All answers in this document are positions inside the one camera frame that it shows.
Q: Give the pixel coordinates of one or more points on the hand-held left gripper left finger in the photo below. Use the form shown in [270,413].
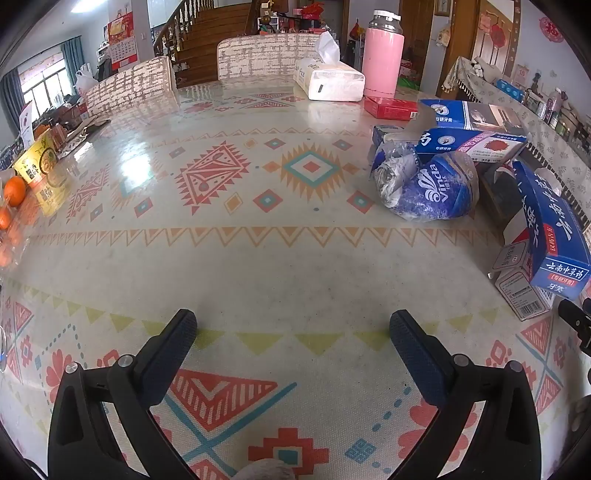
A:
[173,341]

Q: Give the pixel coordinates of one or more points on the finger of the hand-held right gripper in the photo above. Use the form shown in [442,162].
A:
[575,321]

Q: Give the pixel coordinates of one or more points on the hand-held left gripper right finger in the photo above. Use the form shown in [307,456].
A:
[415,350]

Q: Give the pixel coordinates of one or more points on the small white carton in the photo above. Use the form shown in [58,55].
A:
[521,288]

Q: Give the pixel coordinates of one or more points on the large blue toothpaste box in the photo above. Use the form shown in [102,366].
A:
[554,230]

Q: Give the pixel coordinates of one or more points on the blue tissue wrapper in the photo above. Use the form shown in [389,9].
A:
[434,189]

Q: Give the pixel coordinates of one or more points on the blue and red toothpaste box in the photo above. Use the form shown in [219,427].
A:
[461,144]

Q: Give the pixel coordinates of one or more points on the sideboard with patterned cloth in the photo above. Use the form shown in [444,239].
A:
[554,134]

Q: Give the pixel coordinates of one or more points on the orange fruit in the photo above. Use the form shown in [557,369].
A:
[3,217]
[14,190]

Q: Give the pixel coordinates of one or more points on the yellow food box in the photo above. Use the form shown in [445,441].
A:
[39,170]

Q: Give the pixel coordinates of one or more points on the blue box on sideboard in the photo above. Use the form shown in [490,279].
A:
[510,90]

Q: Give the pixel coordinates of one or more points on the patterned fabric chair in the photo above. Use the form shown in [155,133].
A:
[131,85]
[258,55]

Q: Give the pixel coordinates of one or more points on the green plastic bag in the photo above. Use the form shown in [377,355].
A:
[408,83]

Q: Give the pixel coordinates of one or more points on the white plastic bag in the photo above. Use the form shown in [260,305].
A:
[85,81]

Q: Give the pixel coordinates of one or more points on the white tissue pack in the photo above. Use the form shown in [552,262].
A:
[332,81]

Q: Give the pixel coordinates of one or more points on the pink thermos flask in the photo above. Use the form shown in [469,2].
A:
[381,60]

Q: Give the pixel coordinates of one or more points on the wooden door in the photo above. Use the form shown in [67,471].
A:
[501,37]

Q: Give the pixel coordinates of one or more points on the blue window curtain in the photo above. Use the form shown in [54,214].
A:
[71,57]

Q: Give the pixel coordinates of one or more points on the wooden staircase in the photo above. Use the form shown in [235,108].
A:
[207,34]

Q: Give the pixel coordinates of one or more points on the cluttered back table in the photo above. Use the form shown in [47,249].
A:
[300,14]

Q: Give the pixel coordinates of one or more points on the red paper wall decoration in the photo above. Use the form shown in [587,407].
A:
[551,30]

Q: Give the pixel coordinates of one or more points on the red wall calendar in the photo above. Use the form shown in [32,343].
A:
[122,41]

